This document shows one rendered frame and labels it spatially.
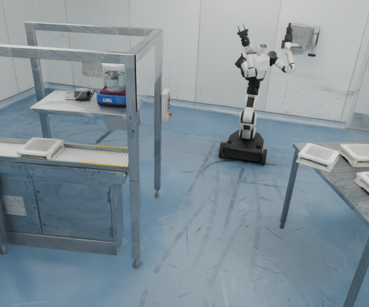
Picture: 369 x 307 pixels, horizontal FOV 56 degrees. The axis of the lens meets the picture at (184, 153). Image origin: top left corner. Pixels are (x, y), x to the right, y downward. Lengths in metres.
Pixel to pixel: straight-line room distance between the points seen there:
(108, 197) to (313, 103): 4.03
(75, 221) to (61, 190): 0.29
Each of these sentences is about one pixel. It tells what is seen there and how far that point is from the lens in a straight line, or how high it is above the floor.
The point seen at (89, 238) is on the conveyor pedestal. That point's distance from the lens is 2.97.
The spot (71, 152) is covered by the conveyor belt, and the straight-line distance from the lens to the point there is 2.74.
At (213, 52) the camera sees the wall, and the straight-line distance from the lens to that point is 5.79.
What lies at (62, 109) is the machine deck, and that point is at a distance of 2.33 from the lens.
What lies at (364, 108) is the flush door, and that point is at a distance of 5.97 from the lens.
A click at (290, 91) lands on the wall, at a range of 5.80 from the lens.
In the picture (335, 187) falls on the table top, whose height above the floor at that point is 0.86.
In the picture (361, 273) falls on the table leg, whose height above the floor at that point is 0.51.
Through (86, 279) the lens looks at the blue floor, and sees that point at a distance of 2.88.
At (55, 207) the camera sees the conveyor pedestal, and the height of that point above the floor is 0.44.
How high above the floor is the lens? 2.09
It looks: 28 degrees down
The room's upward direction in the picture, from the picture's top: 3 degrees clockwise
